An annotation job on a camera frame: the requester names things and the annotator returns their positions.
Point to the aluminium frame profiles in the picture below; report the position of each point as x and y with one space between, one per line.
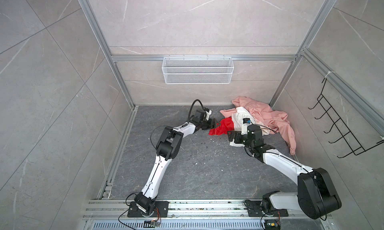
371 115

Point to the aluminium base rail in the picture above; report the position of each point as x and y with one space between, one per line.
219 214

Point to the black wire hook rack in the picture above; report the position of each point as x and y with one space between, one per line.
355 147

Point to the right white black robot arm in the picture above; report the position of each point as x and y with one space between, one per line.
316 195

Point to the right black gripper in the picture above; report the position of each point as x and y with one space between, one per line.
238 134

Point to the white cloth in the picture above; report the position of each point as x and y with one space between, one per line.
237 118

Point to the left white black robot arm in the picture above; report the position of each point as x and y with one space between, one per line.
167 149

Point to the red cloth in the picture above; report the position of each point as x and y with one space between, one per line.
226 125

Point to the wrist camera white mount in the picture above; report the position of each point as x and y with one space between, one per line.
208 113
245 123

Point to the white wire mesh basket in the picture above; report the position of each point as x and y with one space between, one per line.
197 70

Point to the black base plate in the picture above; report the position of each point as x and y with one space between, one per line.
263 208
158 209

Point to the pink cloth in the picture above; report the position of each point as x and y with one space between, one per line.
275 120

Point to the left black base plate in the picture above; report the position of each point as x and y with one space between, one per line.
158 209

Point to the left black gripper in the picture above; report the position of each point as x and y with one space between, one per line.
212 125

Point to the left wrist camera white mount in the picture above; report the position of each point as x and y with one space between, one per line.
208 113

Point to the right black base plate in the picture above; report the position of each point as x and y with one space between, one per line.
263 208

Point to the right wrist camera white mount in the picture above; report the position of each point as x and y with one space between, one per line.
245 123

